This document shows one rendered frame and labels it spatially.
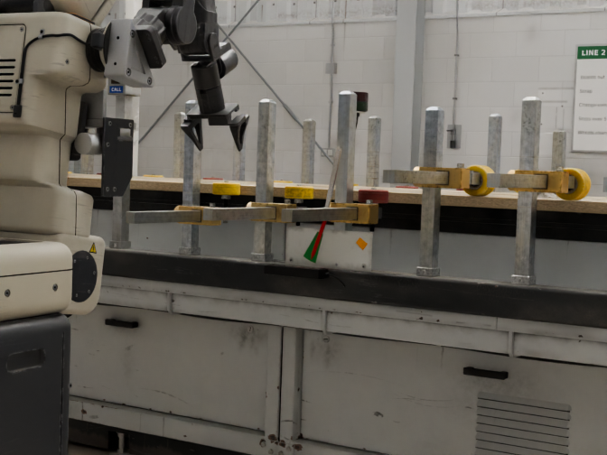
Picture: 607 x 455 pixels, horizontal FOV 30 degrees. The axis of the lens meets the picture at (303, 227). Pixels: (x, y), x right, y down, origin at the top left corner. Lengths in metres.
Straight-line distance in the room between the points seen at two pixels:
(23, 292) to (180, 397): 1.73
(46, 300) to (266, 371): 1.47
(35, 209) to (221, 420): 1.42
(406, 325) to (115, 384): 1.23
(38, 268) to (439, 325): 1.21
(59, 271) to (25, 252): 0.09
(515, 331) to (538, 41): 7.80
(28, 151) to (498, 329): 1.19
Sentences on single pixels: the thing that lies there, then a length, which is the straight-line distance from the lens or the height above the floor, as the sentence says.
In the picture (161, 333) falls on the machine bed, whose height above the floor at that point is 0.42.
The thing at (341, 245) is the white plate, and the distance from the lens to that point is 2.92.
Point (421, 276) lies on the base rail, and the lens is 2.81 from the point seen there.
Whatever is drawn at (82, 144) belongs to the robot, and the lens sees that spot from 2.31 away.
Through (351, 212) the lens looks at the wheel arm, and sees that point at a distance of 2.87.
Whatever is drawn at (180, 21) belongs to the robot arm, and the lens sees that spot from 2.30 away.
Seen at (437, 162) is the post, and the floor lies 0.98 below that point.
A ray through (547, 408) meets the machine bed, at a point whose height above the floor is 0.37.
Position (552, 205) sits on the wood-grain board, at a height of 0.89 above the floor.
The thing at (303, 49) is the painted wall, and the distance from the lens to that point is 11.55.
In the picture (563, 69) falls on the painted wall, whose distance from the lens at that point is 10.33.
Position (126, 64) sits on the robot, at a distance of 2.18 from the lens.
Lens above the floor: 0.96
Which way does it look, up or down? 3 degrees down
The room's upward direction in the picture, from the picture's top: 2 degrees clockwise
